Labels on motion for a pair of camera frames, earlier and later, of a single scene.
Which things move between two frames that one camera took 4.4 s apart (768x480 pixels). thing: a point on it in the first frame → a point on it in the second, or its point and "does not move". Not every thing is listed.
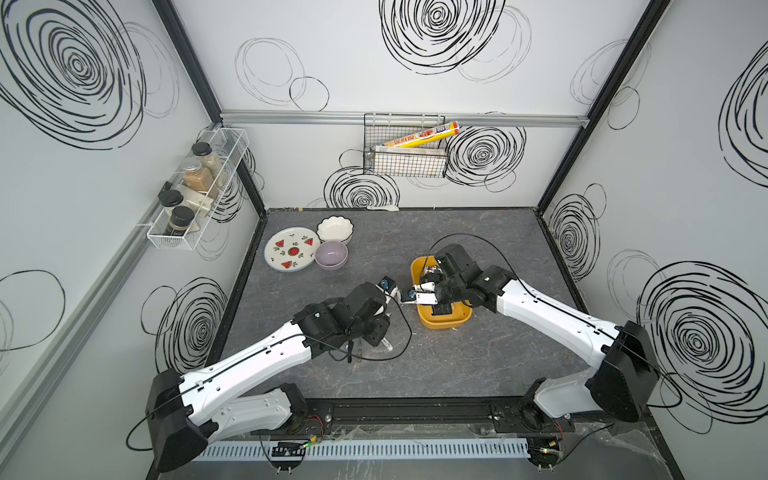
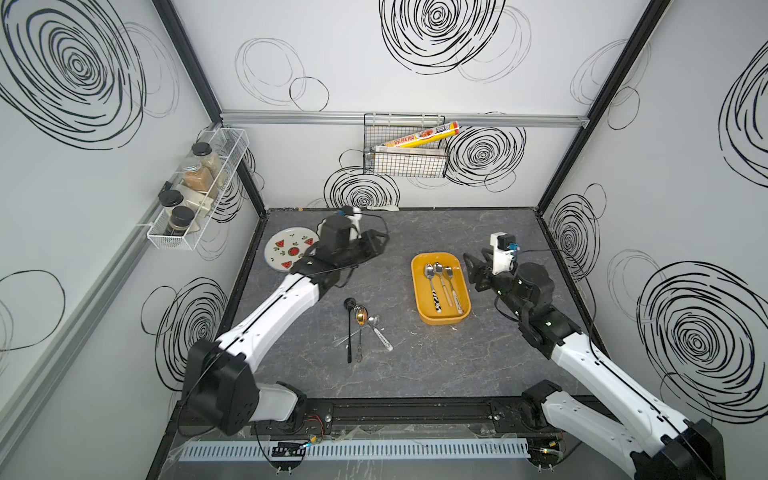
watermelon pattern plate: (291, 249) does not move
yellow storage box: (461, 312) does not move
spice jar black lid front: (170, 199) does not move
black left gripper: (376, 335) → (366, 243)
